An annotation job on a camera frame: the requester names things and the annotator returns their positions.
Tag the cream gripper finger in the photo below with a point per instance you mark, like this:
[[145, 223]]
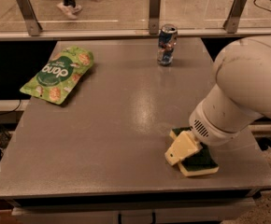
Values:
[[184, 145]]

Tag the green and yellow sponge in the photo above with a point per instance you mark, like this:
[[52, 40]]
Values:
[[200, 163]]

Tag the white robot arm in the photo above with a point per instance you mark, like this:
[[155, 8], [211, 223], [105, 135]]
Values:
[[241, 94]]

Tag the green rice chip bag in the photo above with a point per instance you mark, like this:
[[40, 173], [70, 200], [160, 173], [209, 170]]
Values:
[[60, 75]]

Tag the blue soda can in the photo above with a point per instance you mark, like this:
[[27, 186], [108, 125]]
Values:
[[166, 43]]

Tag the person's legs in background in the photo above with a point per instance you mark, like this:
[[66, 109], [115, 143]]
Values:
[[70, 8]]

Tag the cardboard box under table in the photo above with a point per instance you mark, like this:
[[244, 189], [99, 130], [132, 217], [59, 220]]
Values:
[[6, 213]]

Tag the right metal bracket post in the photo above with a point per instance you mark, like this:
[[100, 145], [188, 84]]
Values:
[[232, 22]]

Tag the metal bracket post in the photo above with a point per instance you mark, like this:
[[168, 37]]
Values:
[[154, 16], [232, 22], [32, 24]]

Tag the middle metal bracket post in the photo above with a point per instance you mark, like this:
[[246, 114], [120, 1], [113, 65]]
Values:
[[154, 16]]

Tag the left metal bracket post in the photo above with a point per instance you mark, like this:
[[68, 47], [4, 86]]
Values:
[[32, 24]]

